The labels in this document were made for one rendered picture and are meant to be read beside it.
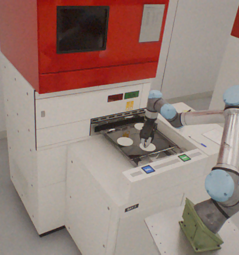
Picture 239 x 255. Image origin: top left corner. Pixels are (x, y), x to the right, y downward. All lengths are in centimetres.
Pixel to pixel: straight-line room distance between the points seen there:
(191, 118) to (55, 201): 115
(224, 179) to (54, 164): 117
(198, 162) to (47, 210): 112
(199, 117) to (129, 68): 56
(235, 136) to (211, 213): 35
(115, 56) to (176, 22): 243
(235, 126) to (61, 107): 100
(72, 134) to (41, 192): 47
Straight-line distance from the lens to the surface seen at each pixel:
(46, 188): 227
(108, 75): 197
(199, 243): 157
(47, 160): 213
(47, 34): 172
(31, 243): 261
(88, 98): 202
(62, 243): 260
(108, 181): 184
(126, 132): 214
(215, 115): 173
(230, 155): 145
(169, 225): 167
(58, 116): 198
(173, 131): 215
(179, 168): 183
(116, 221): 178
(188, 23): 446
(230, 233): 175
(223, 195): 138
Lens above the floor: 200
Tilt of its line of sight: 31 degrees down
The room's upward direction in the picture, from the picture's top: 7 degrees clockwise
